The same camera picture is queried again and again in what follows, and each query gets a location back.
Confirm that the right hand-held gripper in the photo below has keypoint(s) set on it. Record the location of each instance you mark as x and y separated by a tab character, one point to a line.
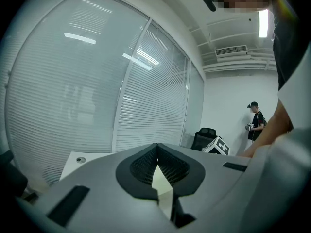
218	145

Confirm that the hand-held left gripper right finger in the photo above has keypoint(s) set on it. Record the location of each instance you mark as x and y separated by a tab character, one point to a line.
213	178

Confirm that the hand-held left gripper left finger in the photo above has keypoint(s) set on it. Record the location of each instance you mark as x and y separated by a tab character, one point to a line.
109	203

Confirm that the person's right forearm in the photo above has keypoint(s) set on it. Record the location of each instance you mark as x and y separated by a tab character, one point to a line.
267	130

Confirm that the black mesh office chair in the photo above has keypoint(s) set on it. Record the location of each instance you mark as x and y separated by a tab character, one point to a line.
201	139

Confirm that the white table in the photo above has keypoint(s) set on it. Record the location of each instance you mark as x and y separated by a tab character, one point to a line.
82	169

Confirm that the white ceiling air vent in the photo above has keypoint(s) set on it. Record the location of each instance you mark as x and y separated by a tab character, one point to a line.
230	51

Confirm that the person's black shirt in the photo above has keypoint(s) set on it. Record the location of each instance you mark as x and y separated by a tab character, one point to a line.
291	45

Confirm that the long ceiling light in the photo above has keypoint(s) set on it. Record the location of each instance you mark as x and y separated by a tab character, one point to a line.
263	23

